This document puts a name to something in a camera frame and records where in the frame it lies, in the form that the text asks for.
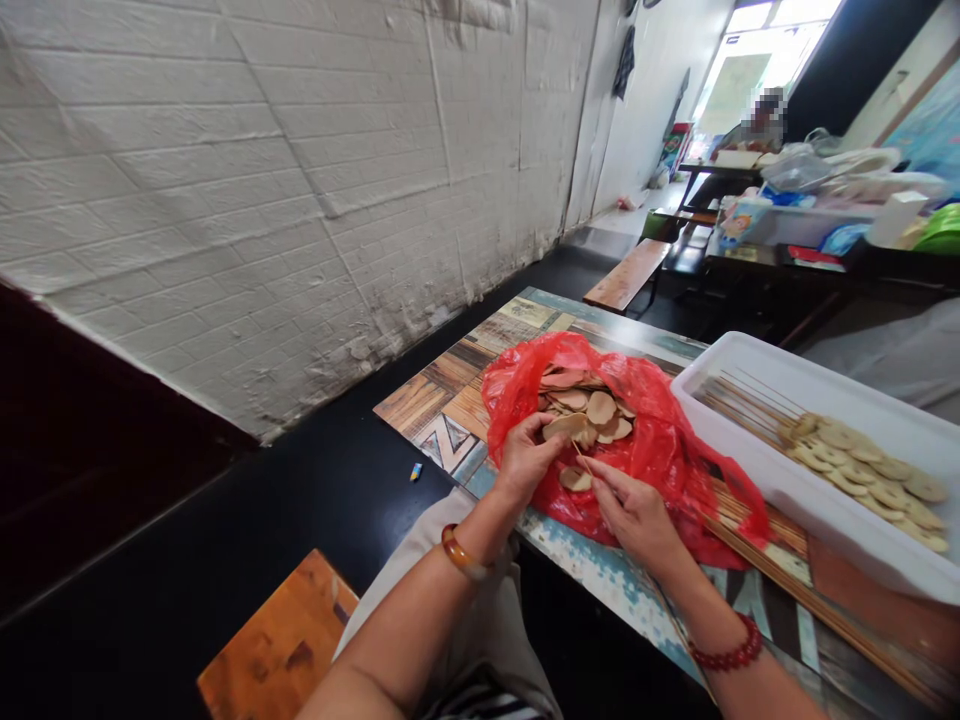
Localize person's left hand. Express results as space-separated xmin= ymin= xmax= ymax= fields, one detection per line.
xmin=491 ymin=410 xmax=575 ymax=513

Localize person's right hand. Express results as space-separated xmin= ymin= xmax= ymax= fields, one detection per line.
xmin=578 ymin=457 xmax=682 ymax=562

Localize person's left fingers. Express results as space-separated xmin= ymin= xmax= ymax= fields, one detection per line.
xmin=503 ymin=410 xmax=560 ymax=445

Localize person's left thumb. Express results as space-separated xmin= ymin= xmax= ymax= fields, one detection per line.
xmin=524 ymin=437 xmax=574 ymax=475

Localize person's right index finger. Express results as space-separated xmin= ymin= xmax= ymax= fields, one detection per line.
xmin=578 ymin=457 xmax=630 ymax=490

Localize person's right thumb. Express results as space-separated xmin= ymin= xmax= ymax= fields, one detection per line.
xmin=583 ymin=483 xmax=624 ymax=530

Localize thin bamboo skewer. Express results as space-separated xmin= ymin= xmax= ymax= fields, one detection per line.
xmin=569 ymin=437 xmax=598 ymax=485

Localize single tan food slice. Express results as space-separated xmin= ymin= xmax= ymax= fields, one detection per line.
xmin=541 ymin=412 xmax=592 ymax=445

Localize pile of tan food slices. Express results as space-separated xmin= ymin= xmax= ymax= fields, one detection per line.
xmin=536 ymin=363 xmax=639 ymax=451

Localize red plastic bag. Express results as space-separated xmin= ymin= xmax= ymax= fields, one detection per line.
xmin=479 ymin=332 xmax=772 ymax=573

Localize white plastic tub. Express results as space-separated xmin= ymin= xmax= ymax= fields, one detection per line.
xmin=669 ymin=331 xmax=960 ymax=607

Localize long wooden bench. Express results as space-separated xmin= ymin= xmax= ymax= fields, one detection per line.
xmin=582 ymin=238 xmax=673 ymax=315

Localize bundle of bare bamboo sticks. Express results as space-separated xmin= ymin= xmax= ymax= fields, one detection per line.
xmin=697 ymin=479 xmax=948 ymax=714

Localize person's body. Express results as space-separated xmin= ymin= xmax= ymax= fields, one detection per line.
xmin=427 ymin=674 xmax=543 ymax=720

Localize row of filled skewers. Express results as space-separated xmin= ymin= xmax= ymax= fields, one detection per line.
xmin=693 ymin=367 xmax=952 ymax=556

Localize dark table with white box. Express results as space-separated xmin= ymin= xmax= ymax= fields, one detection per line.
xmin=674 ymin=146 xmax=770 ymax=226

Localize colourful cabinet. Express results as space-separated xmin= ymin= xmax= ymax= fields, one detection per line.
xmin=659 ymin=121 xmax=697 ymax=183

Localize orange wooden stool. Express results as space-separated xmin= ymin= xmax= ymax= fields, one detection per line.
xmin=196 ymin=548 xmax=361 ymax=720

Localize dark table with goods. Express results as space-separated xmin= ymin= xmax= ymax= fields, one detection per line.
xmin=701 ymin=127 xmax=960 ymax=350

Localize dark hanging cloth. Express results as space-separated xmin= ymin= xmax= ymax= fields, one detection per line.
xmin=611 ymin=25 xmax=638 ymax=103

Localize bright window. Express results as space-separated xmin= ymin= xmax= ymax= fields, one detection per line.
xmin=693 ymin=0 xmax=847 ymax=144

